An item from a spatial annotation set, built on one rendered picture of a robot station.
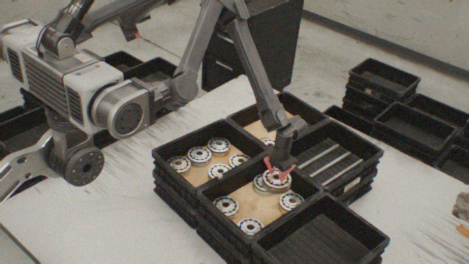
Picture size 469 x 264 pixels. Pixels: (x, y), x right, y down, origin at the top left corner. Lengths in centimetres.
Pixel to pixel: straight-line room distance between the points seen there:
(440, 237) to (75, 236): 147
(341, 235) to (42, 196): 123
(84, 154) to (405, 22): 396
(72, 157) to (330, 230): 97
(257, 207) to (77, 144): 73
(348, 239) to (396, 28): 349
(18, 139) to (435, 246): 214
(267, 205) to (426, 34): 339
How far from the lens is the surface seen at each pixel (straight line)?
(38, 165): 171
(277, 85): 394
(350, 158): 228
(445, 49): 504
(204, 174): 208
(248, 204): 197
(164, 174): 203
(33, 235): 210
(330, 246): 188
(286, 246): 185
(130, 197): 218
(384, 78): 369
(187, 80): 142
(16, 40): 159
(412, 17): 507
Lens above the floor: 222
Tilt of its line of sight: 37 degrees down
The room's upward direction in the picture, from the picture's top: 5 degrees clockwise
